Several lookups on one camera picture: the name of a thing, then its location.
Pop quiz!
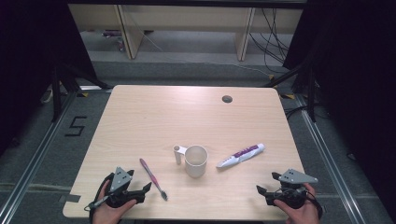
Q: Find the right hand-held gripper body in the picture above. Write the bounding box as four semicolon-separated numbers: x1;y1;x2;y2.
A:
265;168;319;210

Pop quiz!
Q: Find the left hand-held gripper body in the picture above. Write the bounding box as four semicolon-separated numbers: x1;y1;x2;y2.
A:
105;166;146;209

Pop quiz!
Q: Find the pink toothbrush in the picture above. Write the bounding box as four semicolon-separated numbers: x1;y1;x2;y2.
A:
139;158;169;202

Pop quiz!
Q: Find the white purple toothpaste tube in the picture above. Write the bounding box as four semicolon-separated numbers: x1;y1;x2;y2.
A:
216;143;266;169

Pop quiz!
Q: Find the white cup with handle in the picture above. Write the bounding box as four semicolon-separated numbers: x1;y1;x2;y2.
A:
173;144;209;179

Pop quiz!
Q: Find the person's left hand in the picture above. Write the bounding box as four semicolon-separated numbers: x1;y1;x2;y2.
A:
92;180;138;224

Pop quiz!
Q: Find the person's right hand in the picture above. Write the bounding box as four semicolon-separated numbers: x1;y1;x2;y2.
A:
273;182;321;224

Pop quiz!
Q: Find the silver plug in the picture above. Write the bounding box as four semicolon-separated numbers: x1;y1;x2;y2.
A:
83;198;110;212

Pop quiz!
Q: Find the grey tape strip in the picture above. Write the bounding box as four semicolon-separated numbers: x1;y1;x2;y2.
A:
59;194;82;203

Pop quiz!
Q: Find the black metal stand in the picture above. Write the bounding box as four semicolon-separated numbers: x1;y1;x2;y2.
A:
50;63;113;123
262;62;318;123

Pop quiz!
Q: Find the white object on floor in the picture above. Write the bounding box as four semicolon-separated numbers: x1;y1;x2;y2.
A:
40;88;54;105

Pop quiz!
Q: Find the black curtain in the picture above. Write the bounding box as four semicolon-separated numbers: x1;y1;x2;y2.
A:
283;0;396;216
0;0;98;157

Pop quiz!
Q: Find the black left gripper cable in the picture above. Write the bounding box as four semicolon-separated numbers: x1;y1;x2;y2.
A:
88;172;116;223

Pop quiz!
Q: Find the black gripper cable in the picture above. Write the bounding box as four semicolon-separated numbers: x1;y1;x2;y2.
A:
88;172;116;223
306;189;325;219

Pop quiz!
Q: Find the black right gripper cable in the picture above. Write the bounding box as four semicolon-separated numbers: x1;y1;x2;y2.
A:
306;189;325;219

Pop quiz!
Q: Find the aluminium floor rail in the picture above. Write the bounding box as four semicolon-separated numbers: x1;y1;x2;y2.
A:
0;91;78;224
295;94;370;224

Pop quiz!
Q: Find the black floor cable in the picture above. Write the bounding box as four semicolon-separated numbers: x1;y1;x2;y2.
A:
284;105;309;121

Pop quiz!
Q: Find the bunch of black cables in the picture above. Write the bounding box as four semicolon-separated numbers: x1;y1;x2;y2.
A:
248;7;290;75

